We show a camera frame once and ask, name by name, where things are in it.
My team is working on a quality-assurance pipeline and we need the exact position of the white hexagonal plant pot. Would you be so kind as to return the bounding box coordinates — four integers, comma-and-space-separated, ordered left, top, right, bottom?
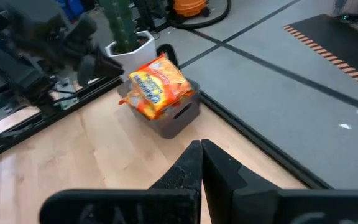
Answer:
104, 30, 158, 82

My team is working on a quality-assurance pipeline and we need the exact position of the blue plastic crate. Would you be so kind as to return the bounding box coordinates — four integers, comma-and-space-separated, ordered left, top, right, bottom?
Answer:
55, 0, 84, 20

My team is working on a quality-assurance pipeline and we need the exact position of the black aluminium table frame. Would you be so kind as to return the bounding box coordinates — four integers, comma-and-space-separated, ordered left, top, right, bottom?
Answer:
0, 76, 334, 190

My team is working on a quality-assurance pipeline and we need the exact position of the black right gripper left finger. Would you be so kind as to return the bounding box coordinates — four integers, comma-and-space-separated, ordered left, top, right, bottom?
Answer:
39, 139, 204, 224

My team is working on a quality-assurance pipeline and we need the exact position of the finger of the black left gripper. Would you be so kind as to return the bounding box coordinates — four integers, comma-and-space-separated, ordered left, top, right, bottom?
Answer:
76, 54, 96, 88
94, 45, 126, 79

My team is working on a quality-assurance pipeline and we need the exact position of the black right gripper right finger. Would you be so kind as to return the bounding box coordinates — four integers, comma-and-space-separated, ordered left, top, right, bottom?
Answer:
201, 139, 358, 224

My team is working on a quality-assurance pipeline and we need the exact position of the green cactus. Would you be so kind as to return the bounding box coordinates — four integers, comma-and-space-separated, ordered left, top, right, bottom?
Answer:
99, 0, 140, 54

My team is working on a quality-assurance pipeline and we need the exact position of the dark translucent grey bin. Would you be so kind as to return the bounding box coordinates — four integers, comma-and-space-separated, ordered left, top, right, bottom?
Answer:
116, 77, 202, 140

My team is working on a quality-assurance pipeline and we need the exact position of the orange chicken noodle pack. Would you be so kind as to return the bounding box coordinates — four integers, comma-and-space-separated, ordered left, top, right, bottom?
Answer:
127, 52, 195, 121

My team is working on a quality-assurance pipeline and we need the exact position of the orange vacuum cleaner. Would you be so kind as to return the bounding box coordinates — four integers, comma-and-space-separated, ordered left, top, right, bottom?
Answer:
165, 0, 232, 31

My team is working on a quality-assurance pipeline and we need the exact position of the orange shop vacuum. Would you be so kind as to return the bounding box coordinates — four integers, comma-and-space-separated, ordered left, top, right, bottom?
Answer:
172, 0, 211, 18

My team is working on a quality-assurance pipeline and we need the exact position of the black orange-striped floor mat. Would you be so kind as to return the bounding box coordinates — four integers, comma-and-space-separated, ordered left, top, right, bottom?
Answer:
283, 13, 358, 94

